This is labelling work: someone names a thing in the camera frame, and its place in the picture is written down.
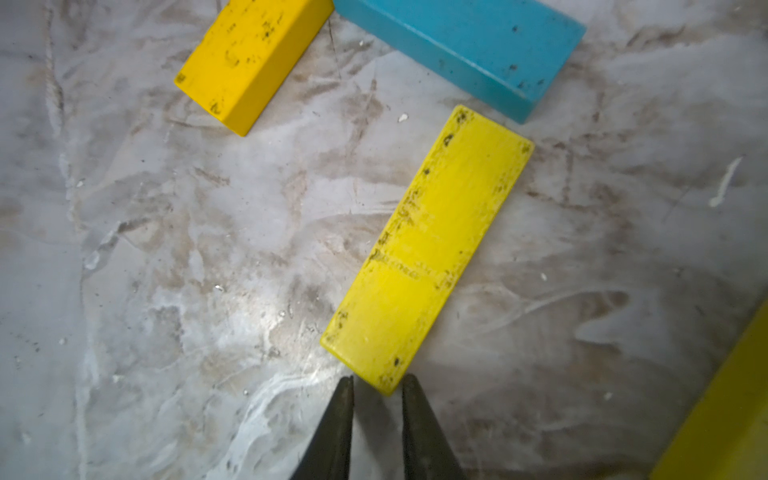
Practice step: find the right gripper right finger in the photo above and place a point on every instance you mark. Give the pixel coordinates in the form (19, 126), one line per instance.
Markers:
(426, 451)

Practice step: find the teal block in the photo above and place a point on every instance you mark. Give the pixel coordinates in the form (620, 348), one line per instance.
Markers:
(505, 53)

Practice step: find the yellow block horizontal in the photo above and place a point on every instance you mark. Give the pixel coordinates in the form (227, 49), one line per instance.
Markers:
(424, 248)

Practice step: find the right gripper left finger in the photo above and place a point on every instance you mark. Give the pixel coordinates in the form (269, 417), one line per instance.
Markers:
(329, 452)

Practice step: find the yellow block bottom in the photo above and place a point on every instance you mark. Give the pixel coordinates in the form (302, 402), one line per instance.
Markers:
(247, 54)

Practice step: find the yellow block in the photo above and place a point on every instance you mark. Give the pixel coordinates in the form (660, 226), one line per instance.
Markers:
(725, 434)
(247, 54)

